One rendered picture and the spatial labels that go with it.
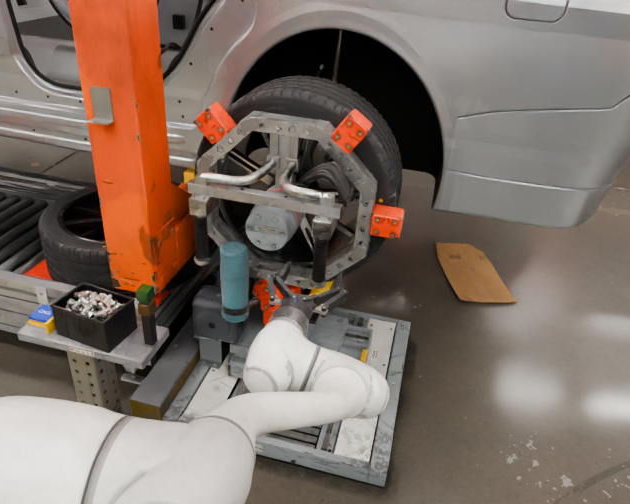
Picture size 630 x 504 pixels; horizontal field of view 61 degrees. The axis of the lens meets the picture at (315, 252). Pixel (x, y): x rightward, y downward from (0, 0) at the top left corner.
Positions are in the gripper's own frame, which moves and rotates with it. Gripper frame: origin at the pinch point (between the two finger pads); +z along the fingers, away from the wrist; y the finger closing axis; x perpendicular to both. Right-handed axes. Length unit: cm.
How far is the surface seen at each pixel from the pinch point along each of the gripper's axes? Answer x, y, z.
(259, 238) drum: -0.8, -19.1, 13.2
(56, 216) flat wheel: -32, -120, 54
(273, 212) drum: 8.1, -15.2, 13.4
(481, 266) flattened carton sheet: -82, 62, 161
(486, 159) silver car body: 13, 42, 67
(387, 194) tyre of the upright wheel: 8.5, 13.1, 36.0
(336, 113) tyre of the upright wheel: 30.6, -4.4, 36.0
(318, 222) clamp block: 11.6, -0.9, 5.7
